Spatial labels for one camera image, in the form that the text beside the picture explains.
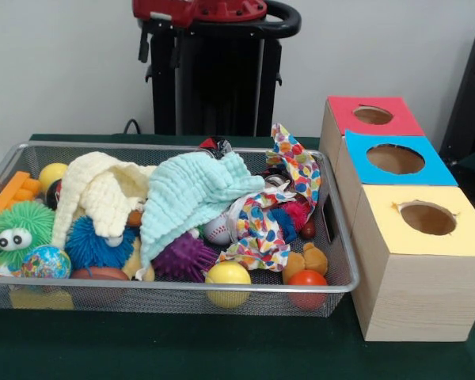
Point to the wooden three-hole box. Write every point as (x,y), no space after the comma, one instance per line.
(415,297)

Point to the orange ladder-shaped block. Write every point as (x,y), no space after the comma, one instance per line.
(12,194)

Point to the purple knobbly toy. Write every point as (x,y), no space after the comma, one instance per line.
(182,257)

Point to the blue spiky ball with eyes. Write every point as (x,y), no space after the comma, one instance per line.
(87,247)

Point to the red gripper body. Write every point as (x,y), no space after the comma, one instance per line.
(162,10)

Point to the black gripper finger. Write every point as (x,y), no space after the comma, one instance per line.
(176,47)
(143,43)

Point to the red orange ball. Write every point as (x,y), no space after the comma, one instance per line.
(308,283)

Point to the mint green cloth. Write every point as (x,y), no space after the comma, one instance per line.
(182,190)

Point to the cream waffle cloth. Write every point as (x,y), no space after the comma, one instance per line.
(99,186)

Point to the crushed soda can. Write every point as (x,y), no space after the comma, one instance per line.
(215,144)

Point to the yellow ball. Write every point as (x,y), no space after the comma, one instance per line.
(51,176)
(229,277)

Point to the dark green tablecloth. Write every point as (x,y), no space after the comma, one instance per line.
(182,348)

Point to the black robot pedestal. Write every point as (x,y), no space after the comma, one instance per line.
(221,79)

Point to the polka dot cloth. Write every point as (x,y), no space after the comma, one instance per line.
(261,229)

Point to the black panel stand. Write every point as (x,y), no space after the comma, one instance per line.
(467,99)

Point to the globe print ball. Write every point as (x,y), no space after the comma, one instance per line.
(45,261)

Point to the green spiky ball with eyes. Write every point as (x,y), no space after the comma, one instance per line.
(23,225)

